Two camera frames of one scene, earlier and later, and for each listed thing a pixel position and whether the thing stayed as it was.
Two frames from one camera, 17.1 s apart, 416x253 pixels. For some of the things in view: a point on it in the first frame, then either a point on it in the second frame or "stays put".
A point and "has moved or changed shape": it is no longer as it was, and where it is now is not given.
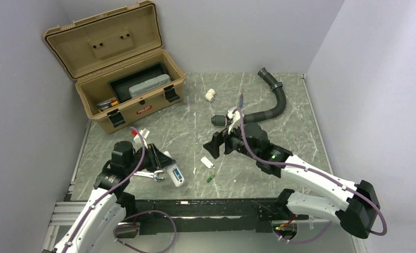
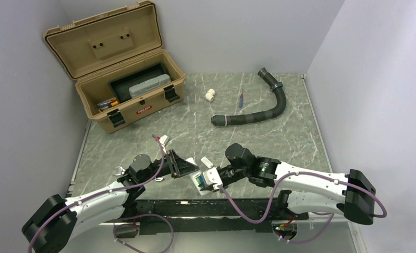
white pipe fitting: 210,95 stays put
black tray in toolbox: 120,87 stays put
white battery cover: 206,162 stays put
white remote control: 175,173 has moved or changed shape
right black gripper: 218,138 → 225,185
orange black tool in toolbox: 103,105 stays put
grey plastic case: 149,85 stays put
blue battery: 178,174 has moved or changed shape
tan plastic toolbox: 118,63 stays put
